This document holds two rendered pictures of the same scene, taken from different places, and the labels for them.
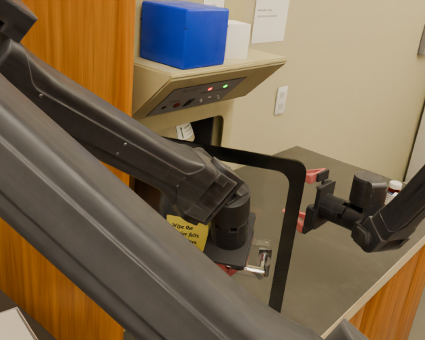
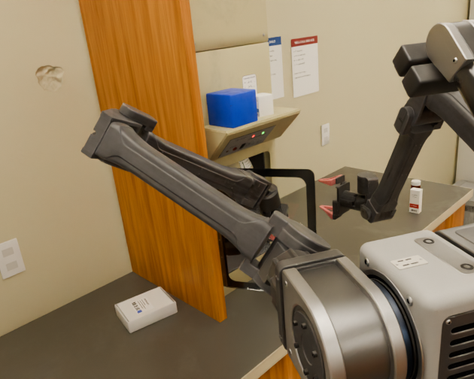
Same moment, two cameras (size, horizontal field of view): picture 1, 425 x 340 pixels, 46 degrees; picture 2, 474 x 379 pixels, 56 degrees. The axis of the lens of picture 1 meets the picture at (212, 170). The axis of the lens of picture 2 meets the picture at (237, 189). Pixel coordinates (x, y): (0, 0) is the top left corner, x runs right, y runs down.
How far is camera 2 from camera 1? 44 cm
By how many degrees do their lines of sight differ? 9
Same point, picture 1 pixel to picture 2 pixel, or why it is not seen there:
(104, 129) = (191, 163)
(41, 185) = (169, 177)
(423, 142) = (464, 148)
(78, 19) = (172, 110)
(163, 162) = (222, 176)
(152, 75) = (217, 134)
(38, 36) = not seen: hidden behind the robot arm
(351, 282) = not seen: hidden behind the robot
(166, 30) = (220, 107)
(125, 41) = (198, 119)
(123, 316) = (200, 215)
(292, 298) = not seen: hidden behind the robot
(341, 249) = (374, 231)
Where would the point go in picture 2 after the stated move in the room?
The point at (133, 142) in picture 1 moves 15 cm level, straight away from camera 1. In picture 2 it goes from (205, 168) to (206, 149)
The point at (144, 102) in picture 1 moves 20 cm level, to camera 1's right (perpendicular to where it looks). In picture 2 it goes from (214, 150) to (287, 146)
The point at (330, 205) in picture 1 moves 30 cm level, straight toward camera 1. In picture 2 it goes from (347, 197) to (328, 239)
